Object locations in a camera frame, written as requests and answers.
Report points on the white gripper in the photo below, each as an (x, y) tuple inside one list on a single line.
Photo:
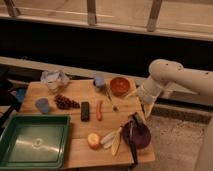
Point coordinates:
[(148, 92)]

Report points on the black eraser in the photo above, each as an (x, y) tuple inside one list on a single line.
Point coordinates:
[(85, 111)]

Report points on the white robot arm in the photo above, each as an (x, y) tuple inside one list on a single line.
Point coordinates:
[(161, 73)]

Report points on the red bowl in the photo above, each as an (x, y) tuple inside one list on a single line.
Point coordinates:
[(119, 86)]

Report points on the black spatula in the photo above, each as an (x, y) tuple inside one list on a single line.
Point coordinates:
[(134, 118)]

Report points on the orange carrot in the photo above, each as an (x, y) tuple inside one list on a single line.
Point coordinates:
[(99, 110)]

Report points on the blue small cup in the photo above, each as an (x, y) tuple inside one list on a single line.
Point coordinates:
[(99, 82)]

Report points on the pale corn cob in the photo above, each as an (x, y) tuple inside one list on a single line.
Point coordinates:
[(112, 141)]

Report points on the orange round fruit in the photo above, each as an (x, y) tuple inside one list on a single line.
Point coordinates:
[(93, 140)]

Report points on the purple grapes bunch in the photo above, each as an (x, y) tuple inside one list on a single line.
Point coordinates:
[(64, 103)]

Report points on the clear plastic bag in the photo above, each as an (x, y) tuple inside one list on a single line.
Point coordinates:
[(54, 80)]

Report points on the green plastic tray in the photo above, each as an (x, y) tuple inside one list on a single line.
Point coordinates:
[(34, 142)]

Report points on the blue object at left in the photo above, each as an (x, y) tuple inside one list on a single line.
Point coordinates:
[(20, 94)]

